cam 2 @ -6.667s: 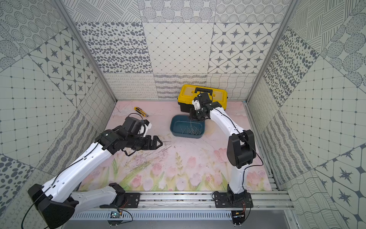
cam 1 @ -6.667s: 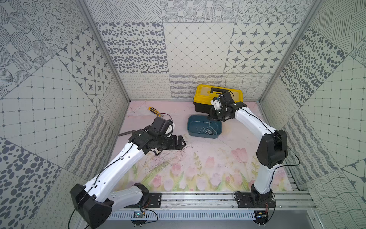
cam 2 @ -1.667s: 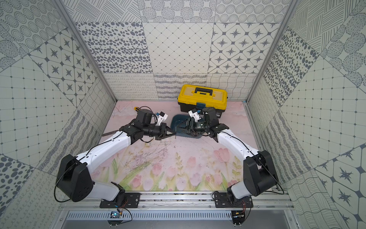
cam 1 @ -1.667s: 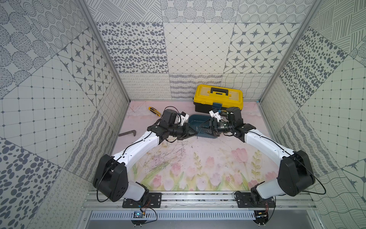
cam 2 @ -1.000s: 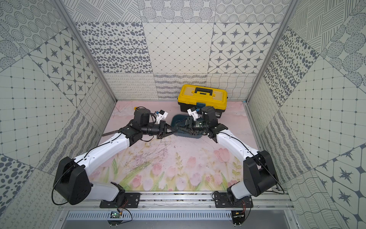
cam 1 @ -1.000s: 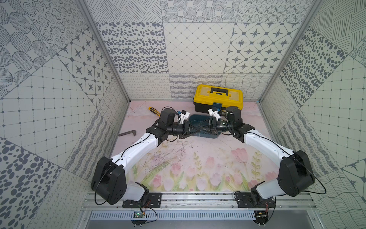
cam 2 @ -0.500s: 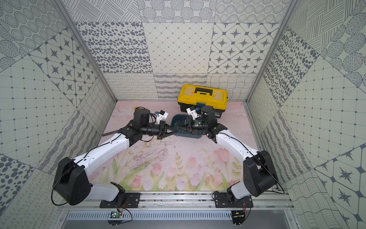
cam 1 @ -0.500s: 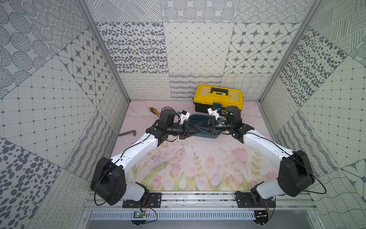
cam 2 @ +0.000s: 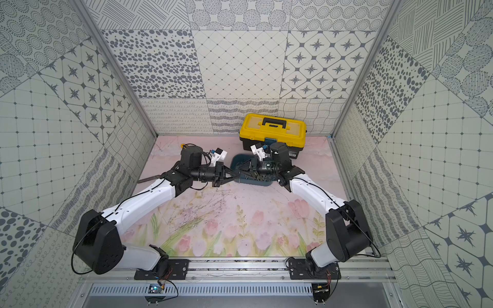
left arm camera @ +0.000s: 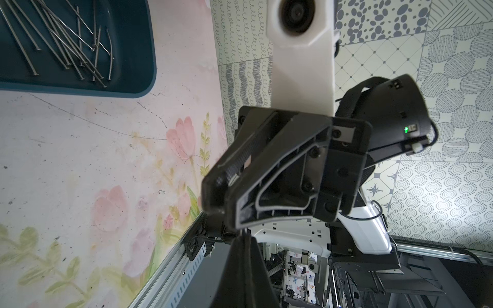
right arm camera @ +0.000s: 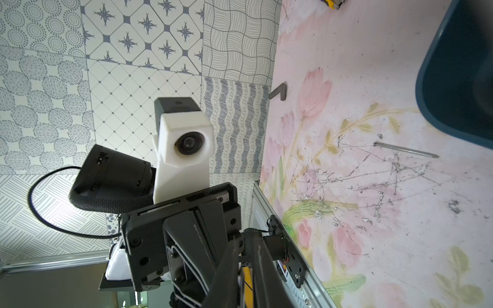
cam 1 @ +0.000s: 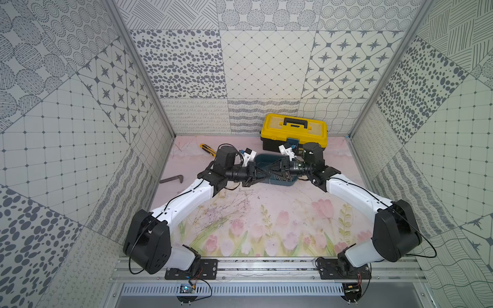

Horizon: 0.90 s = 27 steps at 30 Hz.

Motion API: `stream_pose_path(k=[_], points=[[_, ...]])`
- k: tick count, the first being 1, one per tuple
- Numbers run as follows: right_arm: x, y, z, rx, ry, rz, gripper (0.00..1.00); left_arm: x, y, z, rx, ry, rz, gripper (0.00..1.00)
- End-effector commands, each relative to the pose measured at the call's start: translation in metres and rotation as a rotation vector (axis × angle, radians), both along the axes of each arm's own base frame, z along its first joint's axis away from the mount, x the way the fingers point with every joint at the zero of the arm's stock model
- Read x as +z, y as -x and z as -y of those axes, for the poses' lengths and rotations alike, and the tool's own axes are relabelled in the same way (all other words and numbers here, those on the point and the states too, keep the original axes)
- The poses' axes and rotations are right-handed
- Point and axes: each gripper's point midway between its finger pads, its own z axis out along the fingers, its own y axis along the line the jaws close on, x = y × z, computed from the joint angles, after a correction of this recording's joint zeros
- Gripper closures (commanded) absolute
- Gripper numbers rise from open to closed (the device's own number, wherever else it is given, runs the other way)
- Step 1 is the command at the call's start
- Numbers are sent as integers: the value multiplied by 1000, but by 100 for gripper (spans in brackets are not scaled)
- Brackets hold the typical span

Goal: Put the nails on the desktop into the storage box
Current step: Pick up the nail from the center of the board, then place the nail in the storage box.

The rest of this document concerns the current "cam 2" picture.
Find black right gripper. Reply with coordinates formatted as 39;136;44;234
235;156;279;181

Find teal plastic storage box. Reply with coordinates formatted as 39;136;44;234
230;154;273;187

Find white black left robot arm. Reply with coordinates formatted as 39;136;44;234
72;145;240;278

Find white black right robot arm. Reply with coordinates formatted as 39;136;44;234
238;142;374;272

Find yellow black toolbox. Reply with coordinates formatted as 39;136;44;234
239;114;307;159

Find dark metal hex key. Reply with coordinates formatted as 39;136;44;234
137;175;162;184

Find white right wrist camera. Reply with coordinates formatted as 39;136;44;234
250;143;268;161

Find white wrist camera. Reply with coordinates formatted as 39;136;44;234
250;143;268;161
211;148;227;167

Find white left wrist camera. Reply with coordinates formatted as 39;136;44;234
211;148;227;167

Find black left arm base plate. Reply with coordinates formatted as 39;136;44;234
134;245;190;281

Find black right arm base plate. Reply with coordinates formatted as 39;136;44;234
285;257;341;281

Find white perforated cable duct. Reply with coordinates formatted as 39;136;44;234
89;282;312;297

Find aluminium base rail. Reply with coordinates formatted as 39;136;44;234
78;255;397;285

